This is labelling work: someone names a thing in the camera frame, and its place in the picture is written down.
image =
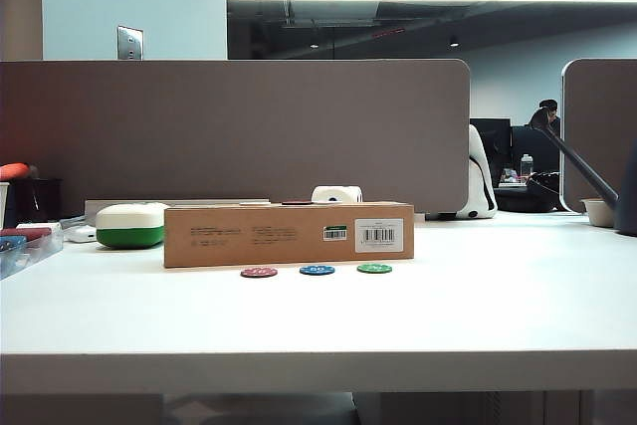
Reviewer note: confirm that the green poker chip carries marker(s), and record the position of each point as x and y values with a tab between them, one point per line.
374	268

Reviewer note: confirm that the dark red poker chip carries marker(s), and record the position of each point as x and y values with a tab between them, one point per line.
297	202

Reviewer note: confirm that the white poker chip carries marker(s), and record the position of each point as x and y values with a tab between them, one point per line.
255	203

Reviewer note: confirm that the brown cardboard rectangular box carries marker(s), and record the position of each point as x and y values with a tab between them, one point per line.
278	241

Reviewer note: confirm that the blue poker chip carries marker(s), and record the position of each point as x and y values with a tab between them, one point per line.
317	270

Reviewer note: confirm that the clear plastic chip tray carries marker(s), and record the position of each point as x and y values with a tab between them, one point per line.
35	256

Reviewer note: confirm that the dark red chip stack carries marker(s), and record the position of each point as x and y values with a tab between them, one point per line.
27	233

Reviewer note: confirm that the blue chip stack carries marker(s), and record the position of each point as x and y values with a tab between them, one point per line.
10	245

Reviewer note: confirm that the white cube with dark dot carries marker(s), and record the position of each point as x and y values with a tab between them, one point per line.
343	194

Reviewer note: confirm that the wide grey desk divider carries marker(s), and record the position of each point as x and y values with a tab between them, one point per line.
249	131

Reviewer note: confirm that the white and black figurine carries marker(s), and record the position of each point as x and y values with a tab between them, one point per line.
480	196

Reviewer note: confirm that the black computer monitor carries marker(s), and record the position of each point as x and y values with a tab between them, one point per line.
490	139

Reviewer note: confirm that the green and white case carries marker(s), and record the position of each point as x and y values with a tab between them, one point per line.
129	226

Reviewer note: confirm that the black bag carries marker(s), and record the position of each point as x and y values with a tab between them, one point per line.
525	198

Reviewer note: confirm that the clear bottle in background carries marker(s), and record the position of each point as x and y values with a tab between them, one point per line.
526	166

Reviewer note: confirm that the person in background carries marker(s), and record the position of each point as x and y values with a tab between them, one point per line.
546	114

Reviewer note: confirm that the small white earbud case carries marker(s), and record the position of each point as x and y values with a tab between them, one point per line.
80	234

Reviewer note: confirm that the black cup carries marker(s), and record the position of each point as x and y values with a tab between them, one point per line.
42	198

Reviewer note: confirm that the small white paper cup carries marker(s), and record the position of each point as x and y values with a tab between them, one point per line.
599	213

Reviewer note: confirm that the grey divider with white edge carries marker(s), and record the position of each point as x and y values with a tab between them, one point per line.
602	121

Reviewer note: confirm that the orange object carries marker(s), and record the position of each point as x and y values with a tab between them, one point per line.
12	171

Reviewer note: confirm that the grey watering can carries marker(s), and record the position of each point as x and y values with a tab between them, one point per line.
628	196

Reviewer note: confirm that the metal wall switch plate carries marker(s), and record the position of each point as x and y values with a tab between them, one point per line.
130	43

